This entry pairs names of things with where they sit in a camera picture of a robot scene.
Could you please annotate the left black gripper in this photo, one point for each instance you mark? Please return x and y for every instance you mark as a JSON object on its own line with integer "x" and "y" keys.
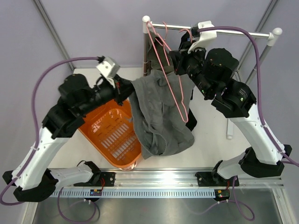
{"x": 122, "y": 89}

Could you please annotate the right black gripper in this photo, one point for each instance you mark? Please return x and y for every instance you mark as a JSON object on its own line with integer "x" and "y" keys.
{"x": 181, "y": 57}

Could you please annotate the grey shorts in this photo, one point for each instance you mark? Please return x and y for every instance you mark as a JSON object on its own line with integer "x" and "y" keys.
{"x": 159, "y": 106}

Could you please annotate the black shorts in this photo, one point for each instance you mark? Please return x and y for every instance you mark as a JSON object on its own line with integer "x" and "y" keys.
{"x": 192, "y": 122}

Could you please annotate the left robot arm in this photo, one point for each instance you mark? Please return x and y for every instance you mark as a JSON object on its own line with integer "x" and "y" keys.
{"x": 33, "y": 180}

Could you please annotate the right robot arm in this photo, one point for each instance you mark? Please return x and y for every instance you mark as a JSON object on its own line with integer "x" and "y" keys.
{"x": 212, "y": 73}

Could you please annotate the orange plastic laundry basket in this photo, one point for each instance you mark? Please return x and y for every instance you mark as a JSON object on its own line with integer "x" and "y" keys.
{"x": 110, "y": 130}

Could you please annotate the white metal clothes rack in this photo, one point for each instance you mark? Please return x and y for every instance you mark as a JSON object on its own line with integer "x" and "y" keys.
{"x": 271, "y": 37}

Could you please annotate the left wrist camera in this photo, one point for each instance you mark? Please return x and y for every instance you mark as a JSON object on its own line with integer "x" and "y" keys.
{"x": 108, "y": 68}

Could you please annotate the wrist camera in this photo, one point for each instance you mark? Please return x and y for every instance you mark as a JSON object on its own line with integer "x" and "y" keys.
{"x": 205, "y": 37}
{"x": 108, "y": 68}

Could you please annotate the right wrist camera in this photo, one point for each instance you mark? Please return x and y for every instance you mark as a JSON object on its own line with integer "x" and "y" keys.
{"x": 205, "y": 37}

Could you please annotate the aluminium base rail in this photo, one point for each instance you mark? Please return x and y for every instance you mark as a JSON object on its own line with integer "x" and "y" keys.
{"x": 184, "y": 178}

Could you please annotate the white slotted cable duct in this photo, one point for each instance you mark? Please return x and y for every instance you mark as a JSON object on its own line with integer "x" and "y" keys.
{"x": 134, "y": 193}

